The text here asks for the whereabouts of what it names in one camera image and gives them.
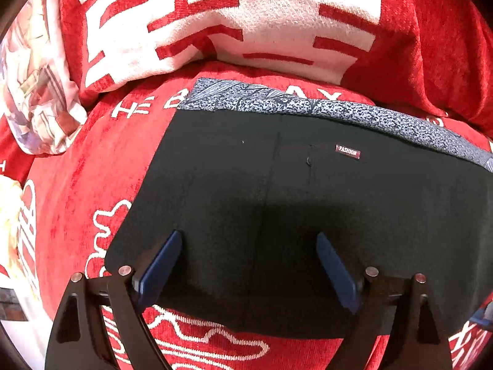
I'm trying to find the black and grey patterned pants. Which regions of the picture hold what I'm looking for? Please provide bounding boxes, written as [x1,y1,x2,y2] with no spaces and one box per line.
[104,78,492,338]

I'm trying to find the floral pastel pillow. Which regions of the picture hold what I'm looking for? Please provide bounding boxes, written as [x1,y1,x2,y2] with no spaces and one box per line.
[1,0,88,155]

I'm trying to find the red bedspread with white characters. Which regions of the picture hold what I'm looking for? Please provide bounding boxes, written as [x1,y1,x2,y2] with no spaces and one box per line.
[0,60,493,370]

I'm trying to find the red folded quilt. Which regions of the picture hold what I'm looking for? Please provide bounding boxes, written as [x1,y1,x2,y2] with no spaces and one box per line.
[60,0,492,135]

